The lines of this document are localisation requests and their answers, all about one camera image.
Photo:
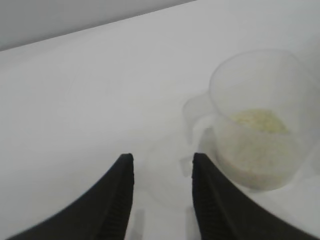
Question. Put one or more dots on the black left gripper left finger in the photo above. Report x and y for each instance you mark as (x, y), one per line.
(100, 212)

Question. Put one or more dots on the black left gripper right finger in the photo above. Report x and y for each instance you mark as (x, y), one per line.
(220, 212)

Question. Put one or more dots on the white rice grains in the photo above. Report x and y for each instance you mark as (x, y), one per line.
(252, 150)

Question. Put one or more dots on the clear plastic measuring cup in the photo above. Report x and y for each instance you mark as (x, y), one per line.
(260, 82)

